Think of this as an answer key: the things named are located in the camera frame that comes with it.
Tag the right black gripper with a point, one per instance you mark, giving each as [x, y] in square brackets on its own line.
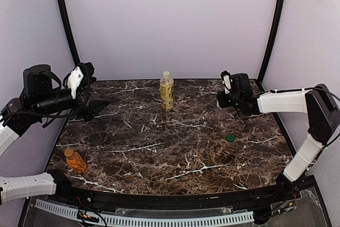
[221, 99]

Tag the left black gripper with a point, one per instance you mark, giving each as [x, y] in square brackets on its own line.
[86, 107]

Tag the green bottle cap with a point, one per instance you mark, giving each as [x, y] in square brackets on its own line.
[230, 138]

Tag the orange juice bottle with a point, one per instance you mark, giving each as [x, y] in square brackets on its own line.
[75, 161]

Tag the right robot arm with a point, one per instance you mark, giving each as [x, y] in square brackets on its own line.
[315, 108]

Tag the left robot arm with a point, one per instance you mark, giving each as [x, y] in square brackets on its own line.
[45, 96]

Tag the yellow tea bottle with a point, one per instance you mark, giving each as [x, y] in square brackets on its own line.
[167, 91]

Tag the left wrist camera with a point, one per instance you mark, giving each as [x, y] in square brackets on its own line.
[79, 77]

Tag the black front rail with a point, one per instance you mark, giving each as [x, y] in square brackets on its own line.
[246, 199]

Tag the white slotted cable duct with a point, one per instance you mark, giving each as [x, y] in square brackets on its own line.
[136, 217]

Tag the left black frame post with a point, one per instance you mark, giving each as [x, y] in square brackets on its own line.
[68, 31]

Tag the black frame post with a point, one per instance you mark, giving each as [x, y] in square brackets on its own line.
[68, 31]
[271, 40]

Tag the right black frame post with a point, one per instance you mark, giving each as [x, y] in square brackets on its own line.
[271, 40]

